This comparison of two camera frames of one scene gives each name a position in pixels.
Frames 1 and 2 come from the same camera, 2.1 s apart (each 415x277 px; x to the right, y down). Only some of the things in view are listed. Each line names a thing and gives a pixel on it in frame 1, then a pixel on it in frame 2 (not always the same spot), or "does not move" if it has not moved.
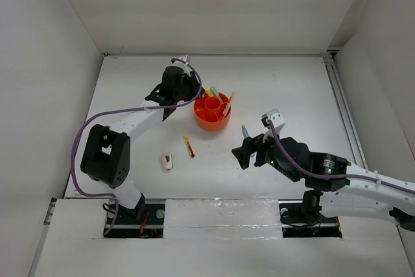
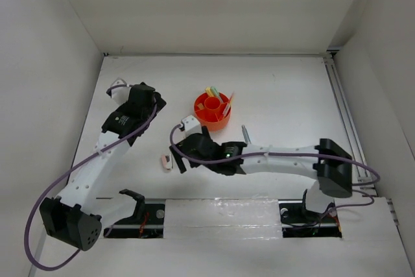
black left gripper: [194, 85] -> [160, 104]
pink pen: [228, 104] does not move
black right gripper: [249, 145] -> [206, 133]
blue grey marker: [244, 131] does not move
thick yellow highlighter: [209, 92] does not move
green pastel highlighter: [216, 93] does not move
